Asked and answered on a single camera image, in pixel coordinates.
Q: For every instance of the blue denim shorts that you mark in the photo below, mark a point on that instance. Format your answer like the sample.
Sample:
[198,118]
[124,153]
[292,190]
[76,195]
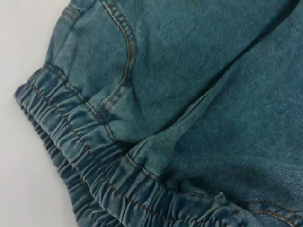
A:
[189,94]

